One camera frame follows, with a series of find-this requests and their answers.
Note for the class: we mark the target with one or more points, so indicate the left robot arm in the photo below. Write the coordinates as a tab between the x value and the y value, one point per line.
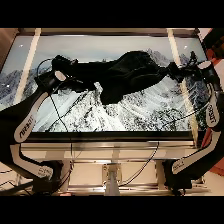
28	124

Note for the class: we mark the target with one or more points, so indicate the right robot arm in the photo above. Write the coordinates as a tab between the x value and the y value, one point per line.
213	114

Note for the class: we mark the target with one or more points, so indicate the silver frame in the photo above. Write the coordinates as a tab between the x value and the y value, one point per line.
112	181

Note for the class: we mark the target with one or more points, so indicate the dark jeans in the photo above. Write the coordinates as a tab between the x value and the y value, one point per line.
133	75

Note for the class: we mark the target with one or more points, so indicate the red garment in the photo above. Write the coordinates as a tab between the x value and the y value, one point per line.
218	168

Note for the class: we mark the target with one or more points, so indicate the heap of clothes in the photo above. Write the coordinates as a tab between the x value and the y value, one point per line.
216	45

